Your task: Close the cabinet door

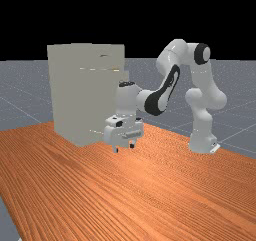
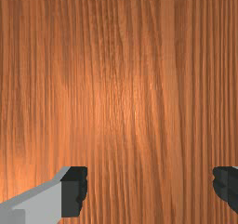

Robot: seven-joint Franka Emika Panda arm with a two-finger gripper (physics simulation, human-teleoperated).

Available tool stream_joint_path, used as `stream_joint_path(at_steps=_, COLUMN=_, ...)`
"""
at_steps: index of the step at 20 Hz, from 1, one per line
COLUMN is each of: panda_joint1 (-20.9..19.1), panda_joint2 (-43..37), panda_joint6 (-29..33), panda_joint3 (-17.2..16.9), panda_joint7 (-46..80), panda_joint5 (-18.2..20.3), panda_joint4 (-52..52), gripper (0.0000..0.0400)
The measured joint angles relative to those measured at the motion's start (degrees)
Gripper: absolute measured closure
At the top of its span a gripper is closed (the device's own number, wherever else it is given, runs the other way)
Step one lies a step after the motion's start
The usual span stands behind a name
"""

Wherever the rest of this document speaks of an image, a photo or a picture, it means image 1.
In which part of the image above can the pale cabinet drawer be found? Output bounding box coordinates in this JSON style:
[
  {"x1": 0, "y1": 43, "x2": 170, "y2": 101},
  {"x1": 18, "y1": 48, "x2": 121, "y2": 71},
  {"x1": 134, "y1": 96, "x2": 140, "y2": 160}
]
[{"x1": 79, "y1": 67, "x2": 131, "y2": 143}]

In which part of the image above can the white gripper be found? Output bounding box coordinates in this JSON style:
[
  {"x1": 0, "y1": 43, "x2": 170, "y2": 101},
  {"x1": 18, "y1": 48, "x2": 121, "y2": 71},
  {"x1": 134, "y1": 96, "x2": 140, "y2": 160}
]
[{"x1": 103, "y1": 114, "x2": 145, "y2": 154}]

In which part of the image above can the pale cabinet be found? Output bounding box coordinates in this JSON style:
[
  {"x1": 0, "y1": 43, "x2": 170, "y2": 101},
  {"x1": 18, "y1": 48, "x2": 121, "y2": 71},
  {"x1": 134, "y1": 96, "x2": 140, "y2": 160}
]
[{"x1": 47, "y1": 43, "x2": 126, "y2": 149}]

